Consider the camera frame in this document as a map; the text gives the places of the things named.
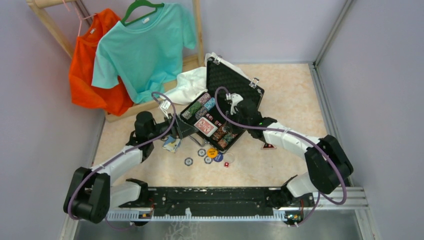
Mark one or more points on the wooden clothes rack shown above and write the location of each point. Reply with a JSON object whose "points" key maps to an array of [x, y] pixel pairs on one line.
{"points": [[190, 62]]}

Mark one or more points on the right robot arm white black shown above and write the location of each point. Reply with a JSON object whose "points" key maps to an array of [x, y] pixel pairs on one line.
{"points": [[327, 164]]}

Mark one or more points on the blue playing card box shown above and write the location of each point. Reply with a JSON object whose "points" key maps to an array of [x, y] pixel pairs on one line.
{"points": [[171, 144]]}

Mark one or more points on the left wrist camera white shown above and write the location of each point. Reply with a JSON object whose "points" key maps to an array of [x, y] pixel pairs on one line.
{"points": [[164, 106]]}

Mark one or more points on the blue small blind button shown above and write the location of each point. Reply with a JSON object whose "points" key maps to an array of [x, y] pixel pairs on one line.
{"points": [[219, 158]]}

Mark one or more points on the yellow big blind button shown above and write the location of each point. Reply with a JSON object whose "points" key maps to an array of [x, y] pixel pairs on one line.
{"points": [[212, 153]]}

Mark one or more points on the blue grey chip row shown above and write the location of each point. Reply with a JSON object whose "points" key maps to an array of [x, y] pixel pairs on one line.
{"points": [[205, 108]]}

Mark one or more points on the red black triangular card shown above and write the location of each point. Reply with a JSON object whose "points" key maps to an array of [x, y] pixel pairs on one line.
{"points": [[268, 146]]}

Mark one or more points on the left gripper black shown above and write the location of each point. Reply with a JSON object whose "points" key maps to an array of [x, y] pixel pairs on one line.
{"points": [[180, 129]]}

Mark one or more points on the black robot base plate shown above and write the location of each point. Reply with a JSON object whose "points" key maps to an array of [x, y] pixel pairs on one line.
{"points": [[217, 201]]}

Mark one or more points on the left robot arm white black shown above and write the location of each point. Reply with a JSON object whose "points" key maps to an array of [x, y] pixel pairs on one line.
{"points": [[91, 192]]}

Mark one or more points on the grey poker chip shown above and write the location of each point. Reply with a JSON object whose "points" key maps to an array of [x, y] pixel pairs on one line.
{"points": [[188, 161], [201, 152], [208, 160]]}

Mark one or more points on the red playing card deck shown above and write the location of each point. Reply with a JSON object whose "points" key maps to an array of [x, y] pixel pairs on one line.
{"points": [[205, 127]]}

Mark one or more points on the pink clothes hanger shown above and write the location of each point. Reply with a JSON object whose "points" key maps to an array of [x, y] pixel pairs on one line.
{"points": [[79, 14]]}

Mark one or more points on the green white chip row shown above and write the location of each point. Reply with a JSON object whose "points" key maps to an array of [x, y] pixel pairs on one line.
{"points": [[197, 105]]}

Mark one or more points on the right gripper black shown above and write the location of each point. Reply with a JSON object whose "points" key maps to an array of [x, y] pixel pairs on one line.
{"points": [[238, 113]]}

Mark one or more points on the brown chip row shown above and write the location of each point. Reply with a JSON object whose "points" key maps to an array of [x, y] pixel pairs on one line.
{"points": [[223, 132]]}

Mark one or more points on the red white chip row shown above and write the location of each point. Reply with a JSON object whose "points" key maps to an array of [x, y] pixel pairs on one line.
{"points": [[222, 145]]}

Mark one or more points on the aluminium frame rail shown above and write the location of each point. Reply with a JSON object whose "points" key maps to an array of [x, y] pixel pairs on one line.
{"points": [[353, 198]]}

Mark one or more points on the black poker set case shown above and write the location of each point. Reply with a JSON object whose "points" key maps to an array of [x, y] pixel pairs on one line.
{"points": [[222, 80]]}

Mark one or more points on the green clothes hanger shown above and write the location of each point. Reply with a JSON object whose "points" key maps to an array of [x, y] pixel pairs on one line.
{"points": [[139, 10]]}

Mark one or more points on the teal t-shirt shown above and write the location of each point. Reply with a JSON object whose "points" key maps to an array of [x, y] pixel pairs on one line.
{"points": [[146, 54]]}

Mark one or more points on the white cloth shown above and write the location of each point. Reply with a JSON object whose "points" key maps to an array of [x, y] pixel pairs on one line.
{"points": [[189, 86]]}

